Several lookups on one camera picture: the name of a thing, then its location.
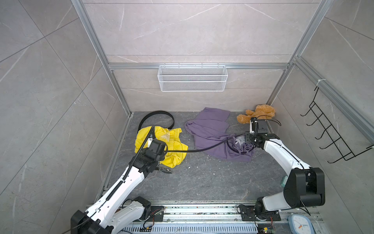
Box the yellow trousers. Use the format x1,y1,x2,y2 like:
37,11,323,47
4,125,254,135
134,126,189,168

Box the purple garment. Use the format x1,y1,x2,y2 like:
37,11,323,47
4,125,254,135
185,107,255,162

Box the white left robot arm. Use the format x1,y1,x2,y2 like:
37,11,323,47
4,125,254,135
68,126,167,234

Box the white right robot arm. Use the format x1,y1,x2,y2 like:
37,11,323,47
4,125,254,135
245,118,325,216

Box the brown teddy bear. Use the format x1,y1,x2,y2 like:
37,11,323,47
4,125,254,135
237,104,276,124

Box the small green alarm clock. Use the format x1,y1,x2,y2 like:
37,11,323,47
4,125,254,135
281,175,288,188

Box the white analog clock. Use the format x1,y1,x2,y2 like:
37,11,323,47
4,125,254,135
288,214,315,234

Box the metal base rail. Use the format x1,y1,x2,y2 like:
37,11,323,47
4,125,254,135
118,200,327,234

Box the white wire mesh basket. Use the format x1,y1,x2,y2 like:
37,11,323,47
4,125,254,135
157,65,228,92

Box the black wire hook rack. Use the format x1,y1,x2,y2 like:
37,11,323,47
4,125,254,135
300,87,374,164

